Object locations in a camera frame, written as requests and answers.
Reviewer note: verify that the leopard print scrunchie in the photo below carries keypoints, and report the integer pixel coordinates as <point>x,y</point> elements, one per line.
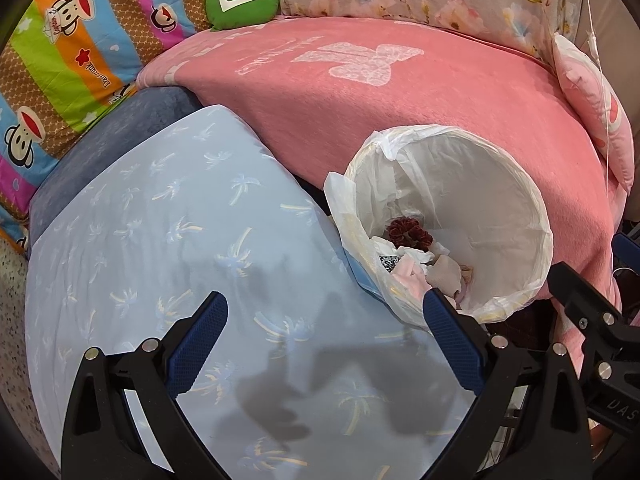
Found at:
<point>389,263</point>

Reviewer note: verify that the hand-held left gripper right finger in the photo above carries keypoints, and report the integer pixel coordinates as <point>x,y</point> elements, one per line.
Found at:
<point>452,345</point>

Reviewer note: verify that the white grey cloth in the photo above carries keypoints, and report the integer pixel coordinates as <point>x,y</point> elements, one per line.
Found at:
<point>381,246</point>

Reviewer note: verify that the pink blanket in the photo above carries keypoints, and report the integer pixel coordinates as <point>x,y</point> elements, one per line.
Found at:
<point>325,110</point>

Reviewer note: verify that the trash bin with white bag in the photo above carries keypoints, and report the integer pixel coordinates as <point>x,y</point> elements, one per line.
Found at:
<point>480,200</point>

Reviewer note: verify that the pink white pillow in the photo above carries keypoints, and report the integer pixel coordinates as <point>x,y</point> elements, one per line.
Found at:
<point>595,100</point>

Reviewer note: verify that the beige stocking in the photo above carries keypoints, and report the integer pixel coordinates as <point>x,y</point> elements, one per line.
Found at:
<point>446,275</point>

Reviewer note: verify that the striped cartoon blanket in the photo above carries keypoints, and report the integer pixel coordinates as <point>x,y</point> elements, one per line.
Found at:
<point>75,60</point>

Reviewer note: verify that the light blue palm-print cloth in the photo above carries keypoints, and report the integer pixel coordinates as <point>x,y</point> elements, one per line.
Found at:
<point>175,240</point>

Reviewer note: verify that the blue-grey cushion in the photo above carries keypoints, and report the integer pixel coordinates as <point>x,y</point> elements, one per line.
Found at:
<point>100,160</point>

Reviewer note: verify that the dark red velvet scrunchie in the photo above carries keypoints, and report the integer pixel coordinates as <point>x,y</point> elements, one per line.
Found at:
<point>407,234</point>

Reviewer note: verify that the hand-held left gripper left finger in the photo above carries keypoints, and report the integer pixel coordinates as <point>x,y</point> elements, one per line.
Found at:
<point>197,345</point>

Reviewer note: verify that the green round cushion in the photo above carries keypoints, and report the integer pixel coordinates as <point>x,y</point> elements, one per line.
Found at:
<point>240,7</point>

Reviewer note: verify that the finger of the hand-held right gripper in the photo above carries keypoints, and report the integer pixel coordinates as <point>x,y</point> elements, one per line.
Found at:
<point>629,252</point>
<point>575,295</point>

